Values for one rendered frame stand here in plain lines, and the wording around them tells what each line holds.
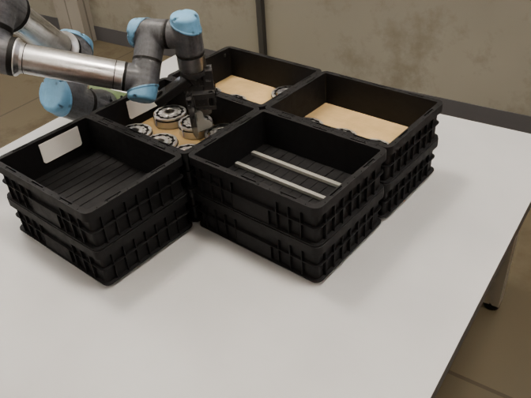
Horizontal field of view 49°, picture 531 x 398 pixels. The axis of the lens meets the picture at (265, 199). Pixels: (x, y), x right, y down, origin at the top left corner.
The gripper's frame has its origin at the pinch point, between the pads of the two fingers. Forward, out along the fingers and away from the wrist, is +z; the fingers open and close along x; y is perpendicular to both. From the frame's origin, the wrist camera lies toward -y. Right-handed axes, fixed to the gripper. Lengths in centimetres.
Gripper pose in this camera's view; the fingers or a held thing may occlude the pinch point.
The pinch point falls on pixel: (195, 129)
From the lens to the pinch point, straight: 173.4
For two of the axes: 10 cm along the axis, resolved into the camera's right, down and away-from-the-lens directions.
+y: 9.9, -1.1, 0.4
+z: 0.6, 7.4, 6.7
